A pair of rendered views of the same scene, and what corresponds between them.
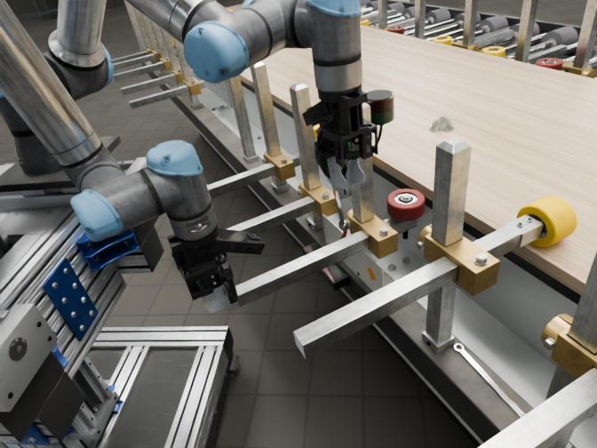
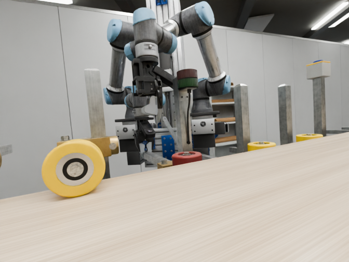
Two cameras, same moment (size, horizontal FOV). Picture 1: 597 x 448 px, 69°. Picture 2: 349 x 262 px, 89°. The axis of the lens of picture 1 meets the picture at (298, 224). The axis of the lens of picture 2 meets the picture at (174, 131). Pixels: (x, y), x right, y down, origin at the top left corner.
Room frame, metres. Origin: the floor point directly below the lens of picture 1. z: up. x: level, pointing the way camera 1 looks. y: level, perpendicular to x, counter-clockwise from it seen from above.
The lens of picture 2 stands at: (0.73, -0.71, 1.00)
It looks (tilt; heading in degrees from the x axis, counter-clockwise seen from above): 3 degrees down; 87
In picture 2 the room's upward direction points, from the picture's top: 4 degrees counter-clockwise
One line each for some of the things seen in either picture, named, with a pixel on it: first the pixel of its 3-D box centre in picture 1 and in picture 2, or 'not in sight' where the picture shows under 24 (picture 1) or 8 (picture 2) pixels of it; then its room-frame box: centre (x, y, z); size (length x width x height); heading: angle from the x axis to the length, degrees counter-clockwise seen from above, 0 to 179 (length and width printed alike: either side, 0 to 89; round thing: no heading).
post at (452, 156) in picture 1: (443, 266); (101, 161); (0.55, -0.24, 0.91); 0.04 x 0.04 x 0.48; 22
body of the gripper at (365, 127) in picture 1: (345, 123); (147, 78); (0.68, -0.10, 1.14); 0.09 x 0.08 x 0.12; 22
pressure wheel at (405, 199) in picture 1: (405, 217); (188, 173); (0.78, -0.24, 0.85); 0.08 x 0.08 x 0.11
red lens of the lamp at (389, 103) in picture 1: (378, 100); (187, 75); (0.80, -0.19, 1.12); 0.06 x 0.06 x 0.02
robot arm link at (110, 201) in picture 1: (114, 202); (136, 100); (0.58, 0.27, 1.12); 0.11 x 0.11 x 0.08; 29
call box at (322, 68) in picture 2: not in sight; (318, 71); (1.49, 0.14, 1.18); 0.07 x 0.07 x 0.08; 22
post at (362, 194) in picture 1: (362, 207); (185, 151); (0.79, -0.15, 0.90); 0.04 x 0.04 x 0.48; 22
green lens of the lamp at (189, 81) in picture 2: (378, 113); (187, 84); (0.80, -0.19, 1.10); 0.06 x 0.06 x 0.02
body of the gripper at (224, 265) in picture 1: (202, 257); (142, 129); (0.61, 0.18, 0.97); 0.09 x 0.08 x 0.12; 112
